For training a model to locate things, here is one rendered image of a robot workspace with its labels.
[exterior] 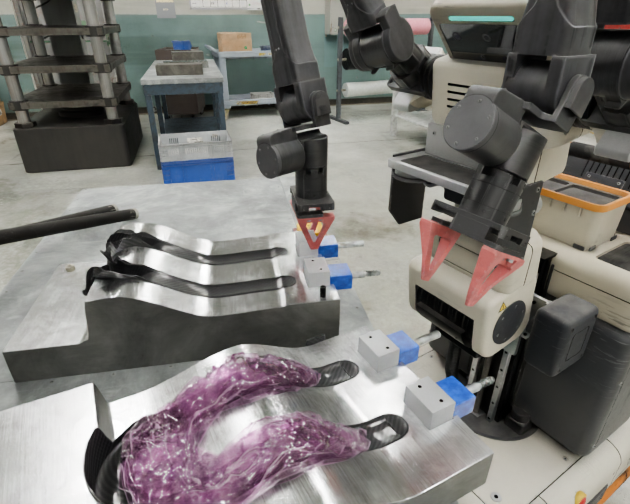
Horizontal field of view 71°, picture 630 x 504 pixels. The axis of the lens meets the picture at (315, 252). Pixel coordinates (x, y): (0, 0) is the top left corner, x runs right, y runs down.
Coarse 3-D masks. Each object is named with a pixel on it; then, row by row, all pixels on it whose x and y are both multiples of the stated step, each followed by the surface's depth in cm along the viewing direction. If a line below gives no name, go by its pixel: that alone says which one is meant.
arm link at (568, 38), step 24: (528, 0) 46; (552, 0) 43; (576, 0) 43; (528, 24) 46; (552, 24) 44; (576, 24) 43; (528, 48) 47; (552, 48) 45; (576, 48) 44; (504, 72) 49; (528, 72) 48; (552, 72) 45; (576, 72) 46; (528, 96) 48; (552, 96) 46
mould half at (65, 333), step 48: (192, 240) 87; (240, 240) 90; (288, 240) 89; (48, 288) 79; (96, 288) 65; (144, 288) 67; (288, 288) 73; (48, 336) 67; (96, 336) 65; (144, 336) 67; (192, 336) 69; (240, 336) 70; (288, 336) 72
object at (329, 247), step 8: (296, 232) 85; (312, 232) 85; (296, 240) 85; (304, 240) 82; (312, 240) 82; (328, 240) 85; (296, 248) 86; (304, 248) 82; (320, 248) 83; (328, 248) 84; (336, 248) 84; (328, 256) 84; (336, 256) 85
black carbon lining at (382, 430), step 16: (320, 368) 62; (336, 368) 62; (352, 368) 62; (320, 384) 59; (336, 384) 59; (384, 416) 54; (400, 416) 54; (96, 432) 45; (368, 432) 53; (384, 432) 53; (400, 432) 53; (96, 448) 45; (112, 448) 48; (96, 464) 45; (112, 464) 47; (96, 480) 45; (112, 480) 46; (96, 496) 39; (112, 496) 44
